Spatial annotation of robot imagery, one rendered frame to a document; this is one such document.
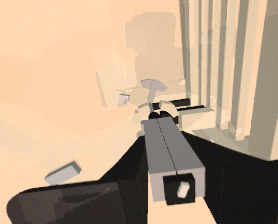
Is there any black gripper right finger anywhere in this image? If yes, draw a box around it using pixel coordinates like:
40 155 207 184
180 131 278 224

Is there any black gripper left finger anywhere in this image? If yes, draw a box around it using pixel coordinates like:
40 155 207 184
6 135 149 224

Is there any small grey rectangular block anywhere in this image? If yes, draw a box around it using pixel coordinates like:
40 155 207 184
43 161 82 186

